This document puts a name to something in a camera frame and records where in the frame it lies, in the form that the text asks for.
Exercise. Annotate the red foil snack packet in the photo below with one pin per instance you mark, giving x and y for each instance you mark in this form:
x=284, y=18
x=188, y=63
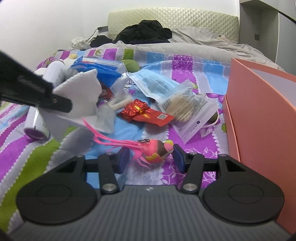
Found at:
x=140, y=111

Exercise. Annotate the cream quilted headboard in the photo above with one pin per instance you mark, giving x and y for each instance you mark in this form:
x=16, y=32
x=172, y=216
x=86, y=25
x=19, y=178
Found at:
x=215, y=22

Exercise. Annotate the white clothes heap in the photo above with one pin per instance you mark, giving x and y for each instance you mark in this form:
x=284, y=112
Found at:
x=79, y=43

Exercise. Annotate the grey wardrobe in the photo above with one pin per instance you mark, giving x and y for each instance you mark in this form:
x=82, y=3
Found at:
x=269, y=26

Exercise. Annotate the pink cardboard box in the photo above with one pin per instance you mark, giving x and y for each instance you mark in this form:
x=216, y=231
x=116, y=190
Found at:
x=259, y=111

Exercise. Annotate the blue surgical mask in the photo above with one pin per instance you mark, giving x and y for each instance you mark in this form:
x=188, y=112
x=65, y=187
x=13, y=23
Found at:
x=157, y=86

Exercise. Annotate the blue tissue pack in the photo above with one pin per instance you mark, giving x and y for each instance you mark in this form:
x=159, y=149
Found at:
x=108, y=71

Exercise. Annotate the clear plastic cup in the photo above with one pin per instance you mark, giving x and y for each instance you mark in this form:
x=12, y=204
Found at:
x=105, y=118

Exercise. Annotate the wall power socket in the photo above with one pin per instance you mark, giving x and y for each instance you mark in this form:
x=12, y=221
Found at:
x=102, y=29

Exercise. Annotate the small black clothes heap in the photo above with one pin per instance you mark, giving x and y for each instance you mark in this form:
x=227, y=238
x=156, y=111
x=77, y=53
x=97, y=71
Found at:
x=100, y=40

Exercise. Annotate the grey duvet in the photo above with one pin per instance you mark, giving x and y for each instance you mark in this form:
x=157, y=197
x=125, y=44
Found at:
x=201, y=43

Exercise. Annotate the green plush stick toy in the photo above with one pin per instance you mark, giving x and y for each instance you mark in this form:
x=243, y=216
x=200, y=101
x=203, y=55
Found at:
x=132, y=66

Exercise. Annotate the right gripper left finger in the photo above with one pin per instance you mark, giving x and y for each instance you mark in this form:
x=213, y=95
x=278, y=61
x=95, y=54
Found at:
x=110, y=164

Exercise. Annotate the striped colourful bed sheet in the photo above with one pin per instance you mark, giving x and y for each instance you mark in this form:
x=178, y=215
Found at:
x=23, y=159

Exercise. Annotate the cotton pads plastic bag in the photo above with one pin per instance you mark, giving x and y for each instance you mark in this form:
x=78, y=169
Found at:
x=190, y=111

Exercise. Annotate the black clothes pile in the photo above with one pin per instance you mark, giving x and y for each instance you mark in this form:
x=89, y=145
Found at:
x=145, y=32

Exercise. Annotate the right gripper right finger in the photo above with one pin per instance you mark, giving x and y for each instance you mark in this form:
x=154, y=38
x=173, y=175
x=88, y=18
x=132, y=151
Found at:
x=192, y=165

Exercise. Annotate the pink feathered bird toy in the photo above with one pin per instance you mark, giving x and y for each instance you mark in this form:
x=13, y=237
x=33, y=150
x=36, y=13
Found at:
x=146, y=152

